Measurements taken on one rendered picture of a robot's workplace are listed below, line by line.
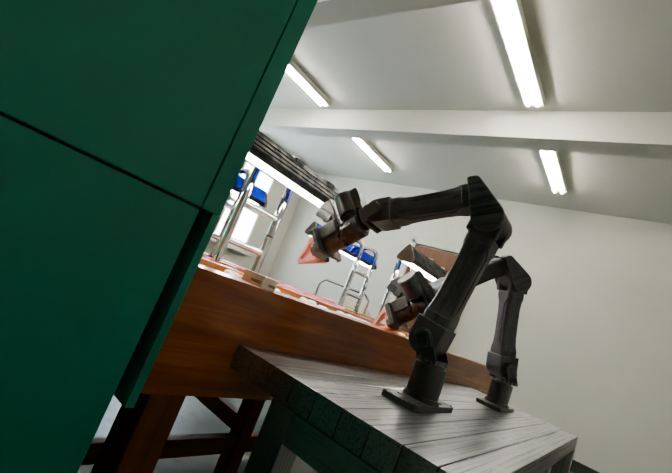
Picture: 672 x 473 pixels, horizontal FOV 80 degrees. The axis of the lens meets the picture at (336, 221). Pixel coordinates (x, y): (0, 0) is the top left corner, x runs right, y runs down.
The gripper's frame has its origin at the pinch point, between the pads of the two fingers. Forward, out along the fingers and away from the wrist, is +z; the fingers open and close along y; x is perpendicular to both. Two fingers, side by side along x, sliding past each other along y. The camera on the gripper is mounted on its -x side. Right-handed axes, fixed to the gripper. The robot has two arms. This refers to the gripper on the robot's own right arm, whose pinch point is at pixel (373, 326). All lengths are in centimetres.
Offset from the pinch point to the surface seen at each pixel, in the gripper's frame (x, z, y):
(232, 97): -5, -30, 85
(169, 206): 8, -20, 87
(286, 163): -33, -10, 46
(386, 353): 13.7, -9.3, 15.9
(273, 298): 11, -12, 61
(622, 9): -161, -157, -117
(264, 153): -31, -10, 54
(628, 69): -160, -158, -173
